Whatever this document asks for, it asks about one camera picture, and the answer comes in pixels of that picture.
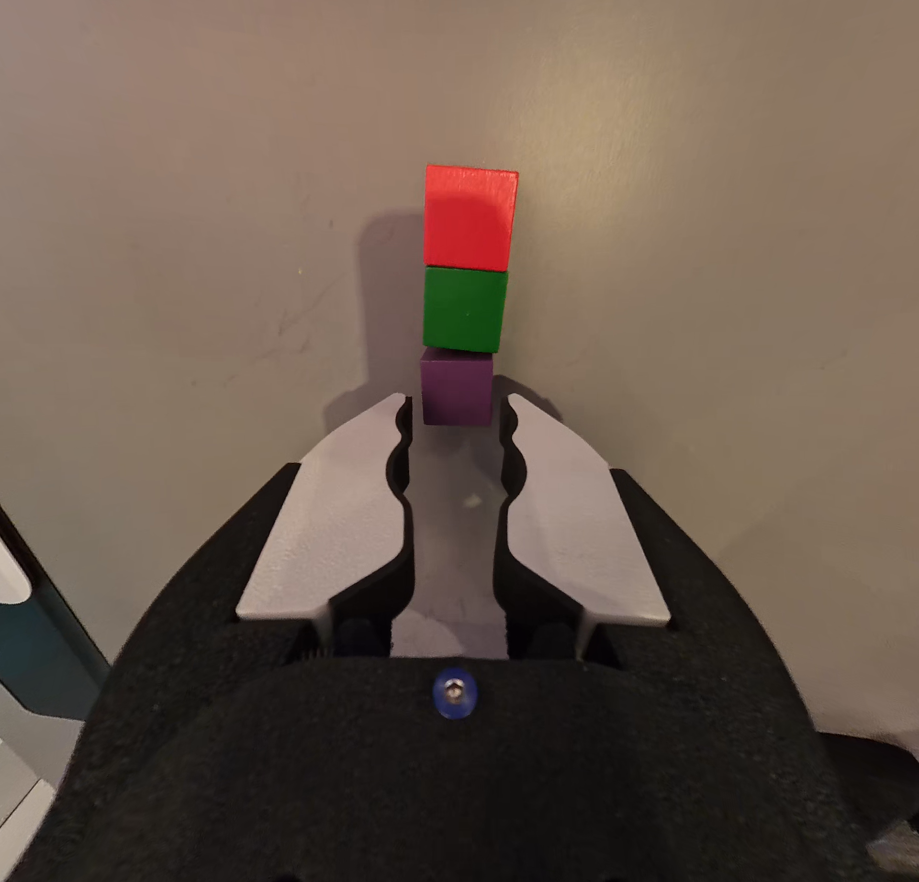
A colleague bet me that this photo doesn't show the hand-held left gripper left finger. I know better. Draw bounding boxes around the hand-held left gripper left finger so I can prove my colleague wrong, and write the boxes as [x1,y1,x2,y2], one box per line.
[235,394,417,628]

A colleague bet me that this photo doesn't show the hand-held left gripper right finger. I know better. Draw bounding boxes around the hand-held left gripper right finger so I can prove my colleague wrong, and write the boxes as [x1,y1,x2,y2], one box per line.
[494,394,673,628]

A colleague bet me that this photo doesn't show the purple wooden cube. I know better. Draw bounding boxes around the purple wooden cube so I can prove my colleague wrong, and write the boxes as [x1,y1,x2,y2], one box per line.
[420,347,495,427]

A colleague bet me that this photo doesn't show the green wooden cube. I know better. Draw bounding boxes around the green wooden cube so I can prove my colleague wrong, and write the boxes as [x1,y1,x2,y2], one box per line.
[422,265,510,355]

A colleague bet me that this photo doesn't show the red wooden cube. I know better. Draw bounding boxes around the red wooden cube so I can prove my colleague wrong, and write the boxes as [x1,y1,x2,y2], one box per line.
[424,164,520,273]

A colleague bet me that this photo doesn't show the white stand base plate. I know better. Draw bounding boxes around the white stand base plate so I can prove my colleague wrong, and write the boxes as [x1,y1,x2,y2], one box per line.
[0,537,32,605]

